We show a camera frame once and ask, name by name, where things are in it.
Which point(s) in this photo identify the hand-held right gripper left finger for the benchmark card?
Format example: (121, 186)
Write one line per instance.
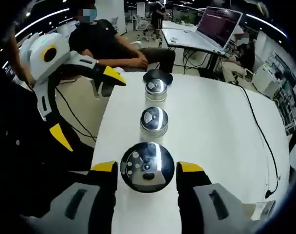
(72, 207)

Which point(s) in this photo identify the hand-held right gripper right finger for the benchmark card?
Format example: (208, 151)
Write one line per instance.
(211, 209)

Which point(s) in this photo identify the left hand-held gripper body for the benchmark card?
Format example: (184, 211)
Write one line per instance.
(37, 58)

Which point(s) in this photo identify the tall seasoning bottle white contents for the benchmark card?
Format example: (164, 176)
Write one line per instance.
(148, 156)

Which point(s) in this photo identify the white office chair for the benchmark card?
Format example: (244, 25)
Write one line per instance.
(142, 23)

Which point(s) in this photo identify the small black object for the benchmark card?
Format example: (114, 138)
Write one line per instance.
(160, 74)

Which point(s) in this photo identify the small green plant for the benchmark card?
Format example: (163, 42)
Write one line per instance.
(187, 19)

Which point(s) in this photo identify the storage shelf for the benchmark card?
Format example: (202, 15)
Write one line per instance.
(284, 92)

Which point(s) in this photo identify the white cabinet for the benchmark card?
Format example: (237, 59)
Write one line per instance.
(263, 81)

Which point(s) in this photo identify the white laptop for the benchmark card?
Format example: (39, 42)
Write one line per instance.
(221, 26)

